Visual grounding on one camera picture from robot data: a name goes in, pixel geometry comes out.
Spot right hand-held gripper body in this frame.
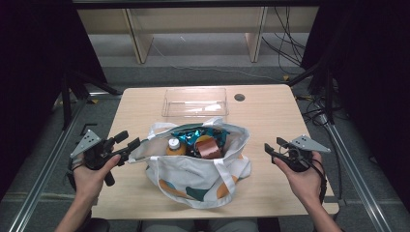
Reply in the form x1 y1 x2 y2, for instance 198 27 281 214
278 134 332 173

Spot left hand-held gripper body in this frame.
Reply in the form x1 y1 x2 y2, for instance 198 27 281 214
70 129 130 188

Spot blue chips bag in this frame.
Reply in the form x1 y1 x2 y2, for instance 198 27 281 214
170 126 230 153

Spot brown carton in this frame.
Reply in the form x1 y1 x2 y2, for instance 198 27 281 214
195 136 223 160

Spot white patterned tote bag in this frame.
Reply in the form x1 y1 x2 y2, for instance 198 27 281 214
128 116 252 210

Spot clear plastic box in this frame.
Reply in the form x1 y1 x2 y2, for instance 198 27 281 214
161 87 230 119

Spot person's right hand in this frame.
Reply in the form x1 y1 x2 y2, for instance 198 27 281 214
273 151 325 207

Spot person's left hand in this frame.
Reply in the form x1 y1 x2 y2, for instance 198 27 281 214
72 154 122 207

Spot orange drink bottle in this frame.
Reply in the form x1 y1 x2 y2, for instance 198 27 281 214
165 137 188 157

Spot grey tape strip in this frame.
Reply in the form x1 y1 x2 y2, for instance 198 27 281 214
323 194 347 207

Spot black metal stand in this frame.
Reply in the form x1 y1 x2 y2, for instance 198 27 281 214
59 69 124 130
286 61 337 125

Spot person's grey trousers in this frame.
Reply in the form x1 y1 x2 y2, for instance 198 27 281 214
139 218 259 232

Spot black curtain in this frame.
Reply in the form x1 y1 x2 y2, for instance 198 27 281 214
0 0 107 201
301 0 410 207

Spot beige wooden desk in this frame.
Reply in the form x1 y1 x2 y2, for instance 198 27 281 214
76 5 320 65

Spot right hand-held gripper cable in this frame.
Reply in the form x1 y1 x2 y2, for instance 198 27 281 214
308 158 328 205

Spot hand-held gripper cable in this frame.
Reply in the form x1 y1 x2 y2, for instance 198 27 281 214
308 158 328 205
66 159 78 191

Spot left hand-held gripper cable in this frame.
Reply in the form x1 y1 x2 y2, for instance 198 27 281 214
66 159 78 191

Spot black cables beside table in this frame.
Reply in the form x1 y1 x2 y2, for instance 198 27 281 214
298 93 344 201

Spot aluminium floor rail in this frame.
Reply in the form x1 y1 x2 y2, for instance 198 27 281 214
317 114 393 232
8 93 95 232

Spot bundle of black floor cables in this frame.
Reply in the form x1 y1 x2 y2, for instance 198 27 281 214
260 6 308 76

